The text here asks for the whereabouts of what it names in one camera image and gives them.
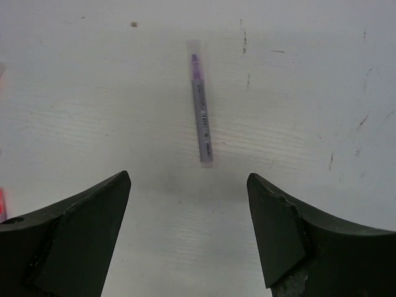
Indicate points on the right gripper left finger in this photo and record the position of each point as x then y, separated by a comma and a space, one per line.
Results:
64, 249

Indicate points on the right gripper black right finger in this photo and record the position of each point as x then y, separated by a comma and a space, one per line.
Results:
304, 251

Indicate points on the orange pencil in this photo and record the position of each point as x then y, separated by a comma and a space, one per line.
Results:
3, 211

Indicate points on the purple clear pen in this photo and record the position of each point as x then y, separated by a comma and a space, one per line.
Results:
196, 75

